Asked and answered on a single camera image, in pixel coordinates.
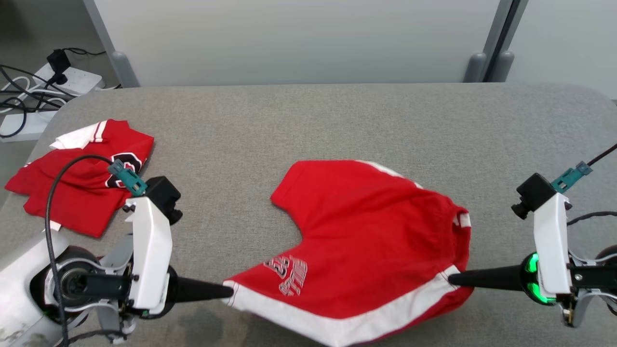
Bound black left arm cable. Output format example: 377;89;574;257
45;155;114;347

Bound grey partition foot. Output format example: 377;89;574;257
491;51;515;82
464;52;487;82
111;51;140;88

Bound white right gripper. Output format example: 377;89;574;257
449;193;573;304

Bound red Bulls 23 jersey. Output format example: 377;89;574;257
5;120;155;238

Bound grey fabric sofa cushion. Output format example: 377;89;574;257
0;83;617;347

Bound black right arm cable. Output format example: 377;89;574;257
566;144;617;227

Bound narrow white partition panel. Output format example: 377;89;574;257
504;0;617;99

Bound teal cable connector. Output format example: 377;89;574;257
551;161;593;193
107;159;148;197

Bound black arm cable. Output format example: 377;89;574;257
45;155;114;347
566;144;617;227

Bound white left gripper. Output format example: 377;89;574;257
124;195;234;316

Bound black power plug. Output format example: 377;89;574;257
47;48;71;85

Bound teal left cable connector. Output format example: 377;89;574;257
107;159;148;197

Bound white power strip with cables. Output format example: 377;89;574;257
0;64;80;139

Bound white flat floor box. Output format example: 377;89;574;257
0;111;58;143

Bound teal right cable connector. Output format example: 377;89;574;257
551;161;593;193

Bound white floor cable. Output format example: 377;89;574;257
0;76;68;114

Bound red shorts with white stripe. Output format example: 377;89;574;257
223;160;473;347

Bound wide white partition panel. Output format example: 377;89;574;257
83;0;514;88

